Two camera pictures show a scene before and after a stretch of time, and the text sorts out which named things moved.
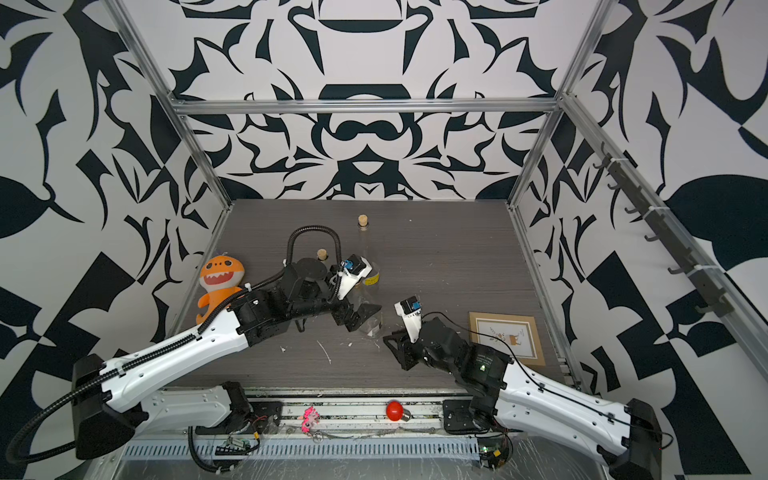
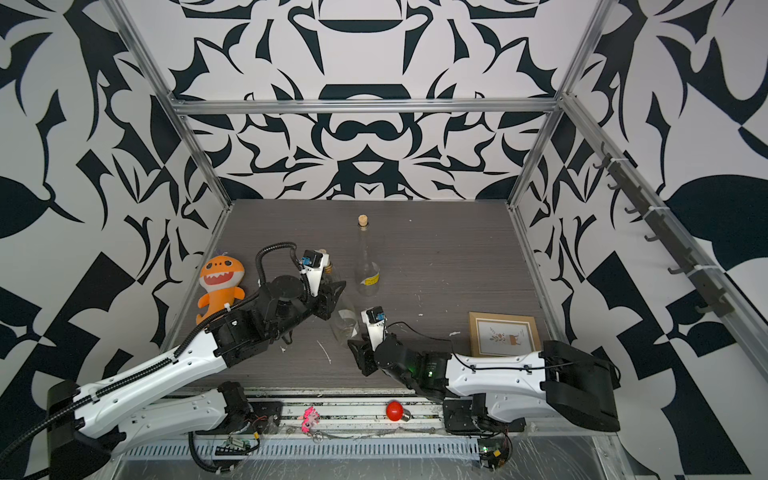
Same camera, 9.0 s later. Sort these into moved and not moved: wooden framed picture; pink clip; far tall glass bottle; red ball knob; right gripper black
Moved: right gripper black
Not moved: red ball knob; pink clip; wooden framed picture; far tall glass bottle
